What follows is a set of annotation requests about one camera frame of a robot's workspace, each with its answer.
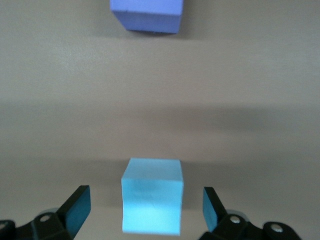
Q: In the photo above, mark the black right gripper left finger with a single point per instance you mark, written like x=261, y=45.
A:
x=62, y=220

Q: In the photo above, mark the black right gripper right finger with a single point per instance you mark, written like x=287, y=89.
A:
x=225, y=225

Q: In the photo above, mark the light blue foam block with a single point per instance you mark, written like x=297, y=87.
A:
x=152, y=200

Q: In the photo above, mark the purple foam block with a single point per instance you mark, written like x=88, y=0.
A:
x=150, y=17

